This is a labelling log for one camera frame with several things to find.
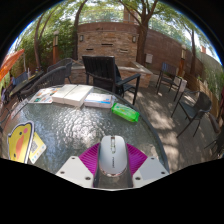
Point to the forked tree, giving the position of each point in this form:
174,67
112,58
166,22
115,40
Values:
36,46

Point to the white lettered sign plate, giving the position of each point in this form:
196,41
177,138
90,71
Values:
19,109

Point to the dark wicker chair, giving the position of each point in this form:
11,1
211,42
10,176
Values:
50,78
63,63

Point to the black slatted wooden armchair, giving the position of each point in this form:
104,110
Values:
100,68

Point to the wooden picket fence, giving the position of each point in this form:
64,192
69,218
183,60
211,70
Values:
206,91

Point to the colourful printed magazine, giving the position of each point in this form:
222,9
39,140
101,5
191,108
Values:
41,95

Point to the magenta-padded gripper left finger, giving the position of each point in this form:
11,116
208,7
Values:
75,168

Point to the blue chair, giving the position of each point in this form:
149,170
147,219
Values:
20,78

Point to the slim curved tree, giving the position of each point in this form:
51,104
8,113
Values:
76,33

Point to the dark mesh patio chair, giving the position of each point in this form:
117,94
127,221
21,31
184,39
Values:
198,105

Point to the white flat box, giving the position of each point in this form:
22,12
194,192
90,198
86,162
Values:
79,95
62,93

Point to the silver white computer mouse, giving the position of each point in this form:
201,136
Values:
113,155

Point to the dark round patio table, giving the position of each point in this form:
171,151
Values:
25,83

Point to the stone fire pit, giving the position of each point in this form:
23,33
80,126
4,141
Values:
140,70

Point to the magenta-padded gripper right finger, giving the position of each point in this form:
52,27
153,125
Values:
150,168

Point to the white and blue box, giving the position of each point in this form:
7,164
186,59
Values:
98,100

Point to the grey wall utility box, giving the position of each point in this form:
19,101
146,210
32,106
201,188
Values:
149,58

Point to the wooden lamp post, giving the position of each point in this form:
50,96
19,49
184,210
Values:
183,60
56,48

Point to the green wet wipes pack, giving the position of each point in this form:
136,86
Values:
125,112

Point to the orange patio umbrella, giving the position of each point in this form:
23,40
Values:
10,61

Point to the yellow duck mouse pad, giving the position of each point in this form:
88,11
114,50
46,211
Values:
20,141

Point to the black slatted metal chair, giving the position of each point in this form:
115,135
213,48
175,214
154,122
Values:
168,71

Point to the large branching tree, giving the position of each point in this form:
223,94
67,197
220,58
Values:
142,43

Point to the thin straight tree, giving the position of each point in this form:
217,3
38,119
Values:
193,53

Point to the black wall lantern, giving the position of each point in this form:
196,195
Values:
134,39
81,38

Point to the yellow paper card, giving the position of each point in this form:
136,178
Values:
38,146

